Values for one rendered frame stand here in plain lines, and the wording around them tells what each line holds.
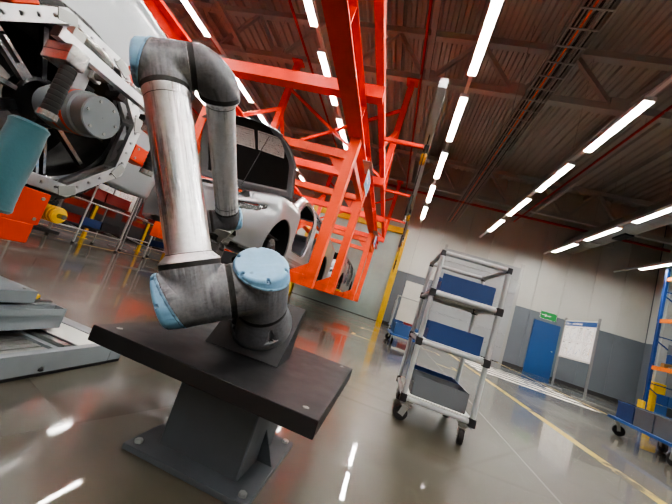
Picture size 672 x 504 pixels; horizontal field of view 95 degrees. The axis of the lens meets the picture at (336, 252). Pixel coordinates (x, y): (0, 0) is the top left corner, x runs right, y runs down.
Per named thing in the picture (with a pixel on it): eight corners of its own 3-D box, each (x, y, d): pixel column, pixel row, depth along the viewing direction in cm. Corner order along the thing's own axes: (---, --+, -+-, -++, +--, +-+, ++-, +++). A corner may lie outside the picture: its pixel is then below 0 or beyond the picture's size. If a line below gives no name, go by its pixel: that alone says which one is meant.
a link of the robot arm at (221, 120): (236, 40, 87) (239, 217, 136) (187, 34, 82) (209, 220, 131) (243, 56, 80) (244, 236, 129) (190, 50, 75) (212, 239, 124)
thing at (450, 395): (389, 394, 220) (427, 261, 233) (449, 416, 212) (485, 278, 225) (391, 419, 168) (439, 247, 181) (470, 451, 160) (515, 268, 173)
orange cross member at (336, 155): (202, 143, 543) (210, 122, 548) (339, 177, 491) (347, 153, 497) (198, 139, 531) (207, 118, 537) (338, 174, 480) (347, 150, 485)
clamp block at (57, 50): (58, 69, 85) (66, 52, 85) (84, 74, 83) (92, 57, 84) (38, 54, 80) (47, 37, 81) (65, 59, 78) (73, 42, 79)
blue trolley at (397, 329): (383, 337, 664) (396, 294, 676) (411, 346, 655) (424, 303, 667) (386, 342, 565) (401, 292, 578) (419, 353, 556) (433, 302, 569)
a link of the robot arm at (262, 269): (293, 318, 91) (298, 275, 80) (233, 331, 84) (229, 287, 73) (280, 282, 101) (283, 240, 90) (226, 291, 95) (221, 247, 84)
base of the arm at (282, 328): (300, 313, 105) (303, 293, 99) (275, 359, 91) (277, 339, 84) (250, 295, 108) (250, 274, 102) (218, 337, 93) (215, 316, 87)
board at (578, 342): (541, 382, 854) (556, 314, 880) (560, 389, 843) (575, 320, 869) (572, 397, 709) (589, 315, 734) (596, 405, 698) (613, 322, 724)
